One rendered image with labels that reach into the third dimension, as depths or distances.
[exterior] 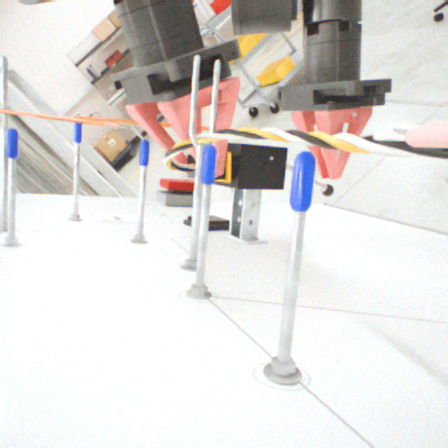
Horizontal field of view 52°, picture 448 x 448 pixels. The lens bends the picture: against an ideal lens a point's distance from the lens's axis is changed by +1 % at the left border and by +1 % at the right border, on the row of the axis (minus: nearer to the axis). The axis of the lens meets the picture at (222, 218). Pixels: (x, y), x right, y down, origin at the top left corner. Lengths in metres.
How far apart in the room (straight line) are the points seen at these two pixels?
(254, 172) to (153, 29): 0.15
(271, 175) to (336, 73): 0.12
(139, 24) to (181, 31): 0.03
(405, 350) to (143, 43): 0.26
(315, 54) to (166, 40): 0.18
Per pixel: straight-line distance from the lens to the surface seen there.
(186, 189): 0.63
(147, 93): 0.36
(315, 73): 0.48
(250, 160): 0.41
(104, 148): 7.63
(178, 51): 0.36
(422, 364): 0.22
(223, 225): 0.48
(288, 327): 0.18
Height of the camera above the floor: 1.27
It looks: 22 degrees down
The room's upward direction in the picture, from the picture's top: 42 degrees counter-clockwise
